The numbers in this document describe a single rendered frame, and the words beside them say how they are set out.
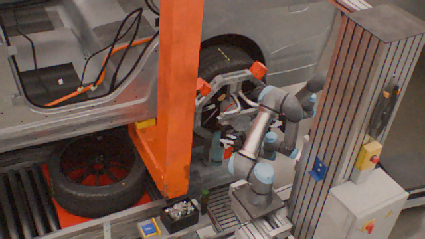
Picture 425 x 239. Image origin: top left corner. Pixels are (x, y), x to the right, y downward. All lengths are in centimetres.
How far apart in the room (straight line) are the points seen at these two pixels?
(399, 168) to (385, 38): 217
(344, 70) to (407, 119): 306
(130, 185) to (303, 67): 155
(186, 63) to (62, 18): 208
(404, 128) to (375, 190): 260
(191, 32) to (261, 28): 102
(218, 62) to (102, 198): 113
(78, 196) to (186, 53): 127
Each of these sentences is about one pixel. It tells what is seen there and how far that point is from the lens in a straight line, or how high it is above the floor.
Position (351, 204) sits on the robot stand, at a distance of 253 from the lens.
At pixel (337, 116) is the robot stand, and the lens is 242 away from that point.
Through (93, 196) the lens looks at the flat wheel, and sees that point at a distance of 338.
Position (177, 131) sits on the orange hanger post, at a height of 108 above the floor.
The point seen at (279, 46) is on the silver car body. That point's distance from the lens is 369.
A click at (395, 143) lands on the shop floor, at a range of 498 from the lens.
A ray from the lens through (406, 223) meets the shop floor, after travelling 432.
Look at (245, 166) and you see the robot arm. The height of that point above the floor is 103.
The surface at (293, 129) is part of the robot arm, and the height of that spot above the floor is 114.
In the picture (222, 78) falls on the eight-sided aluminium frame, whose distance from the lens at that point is 330.
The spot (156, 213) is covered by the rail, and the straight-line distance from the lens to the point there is 351.
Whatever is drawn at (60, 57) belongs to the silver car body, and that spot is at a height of 85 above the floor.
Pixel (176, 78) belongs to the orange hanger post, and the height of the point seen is 145.
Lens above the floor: 302
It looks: 40 degrees down
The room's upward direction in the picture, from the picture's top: 7 degrees clockwise
